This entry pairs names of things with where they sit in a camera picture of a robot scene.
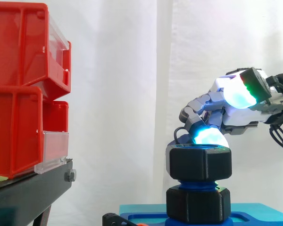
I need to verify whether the large black nut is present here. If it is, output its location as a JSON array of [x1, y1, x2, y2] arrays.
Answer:
[[165, 143, 233, 184], [165, 184, 232, 224]]

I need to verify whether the turquoise plate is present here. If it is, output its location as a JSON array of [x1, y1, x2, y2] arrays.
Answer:
[[118, 202, 283, 226]]

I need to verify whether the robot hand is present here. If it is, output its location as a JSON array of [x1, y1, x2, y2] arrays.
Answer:
[[178, 66, 283, 145]]

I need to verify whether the red storage bin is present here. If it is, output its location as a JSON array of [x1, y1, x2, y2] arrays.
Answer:
[[0, 2, 72, 100], [0, 85, 70, 180]]

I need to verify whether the black stand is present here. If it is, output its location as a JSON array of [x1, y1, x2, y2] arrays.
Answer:
[[0, 158, 77, 226]]

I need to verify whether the blue bolt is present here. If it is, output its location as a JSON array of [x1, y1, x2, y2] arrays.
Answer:
[[165, 179, 234, 226]]

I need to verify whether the blue plate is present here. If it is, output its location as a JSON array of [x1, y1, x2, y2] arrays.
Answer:
[[119, 211, 283, 226]]

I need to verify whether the thin black cable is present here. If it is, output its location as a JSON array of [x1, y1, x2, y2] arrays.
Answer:
[[174, 127, 195, 145], [268, 123, 283, 156]]

